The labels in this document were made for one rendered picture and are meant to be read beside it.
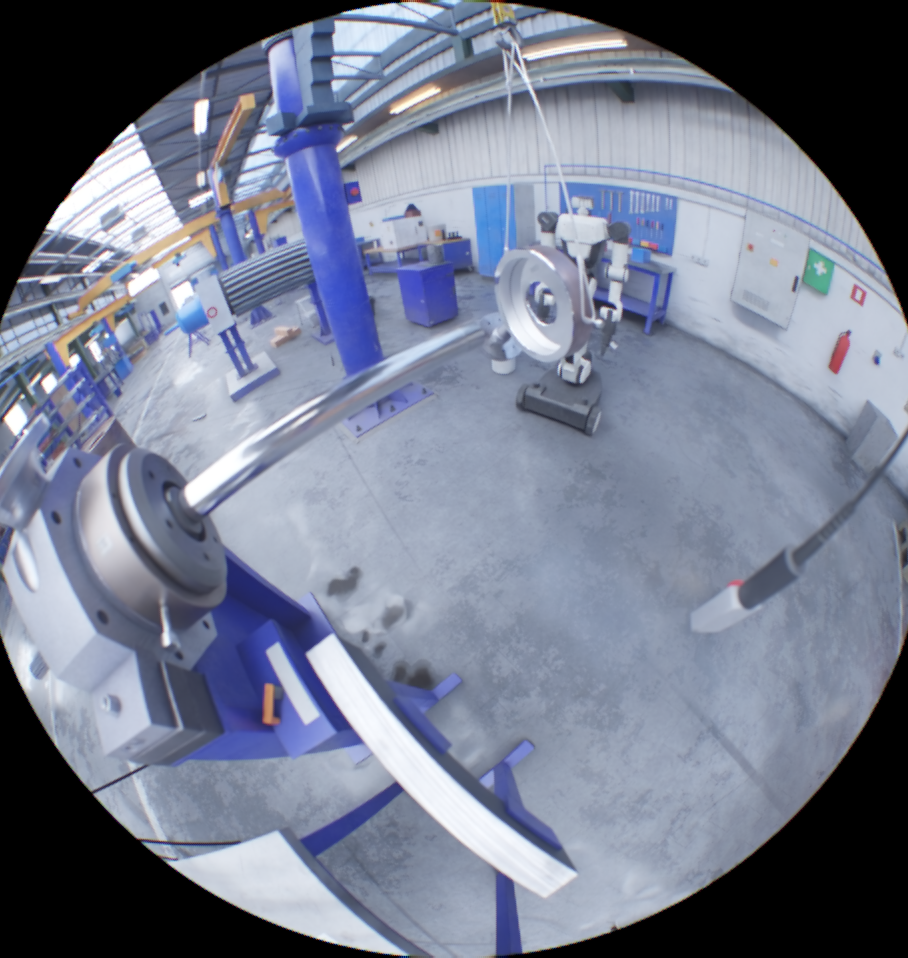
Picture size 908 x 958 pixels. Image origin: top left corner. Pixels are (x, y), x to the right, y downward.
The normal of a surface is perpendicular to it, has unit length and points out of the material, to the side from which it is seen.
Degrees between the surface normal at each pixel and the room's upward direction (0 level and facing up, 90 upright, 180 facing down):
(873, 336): 90
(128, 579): 66
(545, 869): 0
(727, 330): 90
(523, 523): 0
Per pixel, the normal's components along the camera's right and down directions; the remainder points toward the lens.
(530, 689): -0.11, -0.65
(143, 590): 0.61, 0.32
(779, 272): -0.76, 0.54
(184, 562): 0.98, -0.19
